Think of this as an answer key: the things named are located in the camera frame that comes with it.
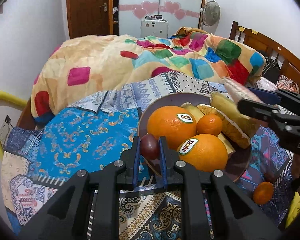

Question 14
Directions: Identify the black bag on bed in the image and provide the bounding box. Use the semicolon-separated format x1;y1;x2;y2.
258;50;280;84

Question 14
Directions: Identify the dark brown round plate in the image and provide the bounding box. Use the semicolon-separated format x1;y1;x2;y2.
138;93;251;182

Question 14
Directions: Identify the small mandarin on plate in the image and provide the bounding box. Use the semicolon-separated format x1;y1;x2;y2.
197;114;223;137

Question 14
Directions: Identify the white wardrobe with pink hearts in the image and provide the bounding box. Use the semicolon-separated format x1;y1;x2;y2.
117;0;205;37

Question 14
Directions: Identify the white box appliance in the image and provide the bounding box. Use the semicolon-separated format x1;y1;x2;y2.
140;16;168;38

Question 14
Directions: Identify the large orange front Dole sticker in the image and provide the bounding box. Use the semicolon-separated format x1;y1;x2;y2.
177;134;228;172

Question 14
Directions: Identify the large orange rear Dole sticker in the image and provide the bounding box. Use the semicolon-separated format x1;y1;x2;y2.
147;106;197;150

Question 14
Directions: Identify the small mandarin orange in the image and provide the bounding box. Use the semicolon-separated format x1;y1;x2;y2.
253;181;274;205

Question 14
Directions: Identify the cut baguette bread piece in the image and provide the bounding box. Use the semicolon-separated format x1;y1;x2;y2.
218;133;236;158

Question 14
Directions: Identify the blue patterned bedspread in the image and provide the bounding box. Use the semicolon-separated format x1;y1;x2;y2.
1;70;294;240

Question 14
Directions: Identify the white standing fan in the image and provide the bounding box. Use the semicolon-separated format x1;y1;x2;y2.
199;1;221;28

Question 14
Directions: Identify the large orange dole sticker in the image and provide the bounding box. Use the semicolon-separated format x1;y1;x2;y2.
147;106;197;150
177;134;228;172

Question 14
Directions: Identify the brown wooden door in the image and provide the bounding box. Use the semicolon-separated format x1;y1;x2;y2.
66;0;111;38

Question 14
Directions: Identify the wooden bed headboard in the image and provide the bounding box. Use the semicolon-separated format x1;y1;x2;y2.
229;21;300;92

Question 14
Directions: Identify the colourful patchwork fleece blanket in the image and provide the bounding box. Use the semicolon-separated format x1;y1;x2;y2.
31;27;266;124

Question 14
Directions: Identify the striped cloth on bed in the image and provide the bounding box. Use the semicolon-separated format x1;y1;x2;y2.
276;75;299;93

